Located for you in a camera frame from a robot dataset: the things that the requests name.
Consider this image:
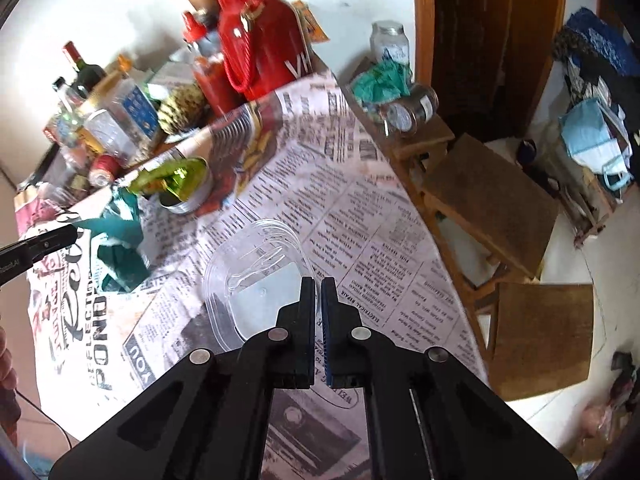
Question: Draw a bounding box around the cardboard box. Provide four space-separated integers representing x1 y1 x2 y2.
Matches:
575 160 627 247

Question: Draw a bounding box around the red sauce bottle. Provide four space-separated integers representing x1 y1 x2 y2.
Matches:
181 10 242 117

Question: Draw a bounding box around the low wooden bench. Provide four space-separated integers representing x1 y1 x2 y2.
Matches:
344 57 457 162

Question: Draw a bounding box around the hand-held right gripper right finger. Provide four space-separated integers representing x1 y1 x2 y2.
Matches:
320 276 579 480

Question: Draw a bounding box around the printed woven sack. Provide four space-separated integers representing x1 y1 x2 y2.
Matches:
14 180 76 233

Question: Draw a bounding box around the red thermos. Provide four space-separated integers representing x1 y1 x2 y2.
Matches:
210 0 317 104

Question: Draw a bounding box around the clear plastic container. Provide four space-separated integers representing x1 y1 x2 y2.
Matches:
202 217 321 352

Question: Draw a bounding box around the small glass jar metal lid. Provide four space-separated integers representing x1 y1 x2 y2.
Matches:
407 84 441 121
380 100 419 139

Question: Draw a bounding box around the green foil wrapper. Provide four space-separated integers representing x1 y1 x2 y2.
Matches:
125 157 208 197

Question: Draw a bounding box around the black cable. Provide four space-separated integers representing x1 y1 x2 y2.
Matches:
14 389 72 447

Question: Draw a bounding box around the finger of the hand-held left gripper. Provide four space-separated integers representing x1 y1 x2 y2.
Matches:
0 223 81 262

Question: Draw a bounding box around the blue patterned cloth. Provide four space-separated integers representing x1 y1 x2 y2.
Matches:
552 7 637 77

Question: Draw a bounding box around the dark wooden door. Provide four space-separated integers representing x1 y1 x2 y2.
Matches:
411 0 569 137

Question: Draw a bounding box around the light blue plastic bag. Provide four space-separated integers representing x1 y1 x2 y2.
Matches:
558 97 634 192

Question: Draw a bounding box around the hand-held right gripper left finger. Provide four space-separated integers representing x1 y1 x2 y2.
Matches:
47 276 317 480

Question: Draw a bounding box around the clear plastic bottle blue label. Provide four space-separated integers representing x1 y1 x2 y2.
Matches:
82 80 162 162

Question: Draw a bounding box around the teal wrapper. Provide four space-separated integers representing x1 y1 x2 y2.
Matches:
91 194 152 294

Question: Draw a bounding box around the person's left hand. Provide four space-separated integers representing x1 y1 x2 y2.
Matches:
0 327 19 392

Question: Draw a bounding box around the orange packet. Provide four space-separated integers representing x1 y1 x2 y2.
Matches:
292 0 332 44

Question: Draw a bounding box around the dark wine bottle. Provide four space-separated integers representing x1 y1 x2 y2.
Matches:
62 41 107 97

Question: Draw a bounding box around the blue tin can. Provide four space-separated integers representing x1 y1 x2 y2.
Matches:
157 156 214 216

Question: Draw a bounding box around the green cloth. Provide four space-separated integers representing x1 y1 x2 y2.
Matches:
350 60 414 112

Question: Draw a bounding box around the tall glass jar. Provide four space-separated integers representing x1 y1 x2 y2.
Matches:
370 20 414 74

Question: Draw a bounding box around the small red top can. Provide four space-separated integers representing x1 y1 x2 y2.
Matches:
89 154 122 189

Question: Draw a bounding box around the black bag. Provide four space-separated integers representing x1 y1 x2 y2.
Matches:
565 55 640 147

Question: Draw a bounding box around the printed tablecloth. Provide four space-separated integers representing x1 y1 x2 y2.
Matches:
15 67 494 480

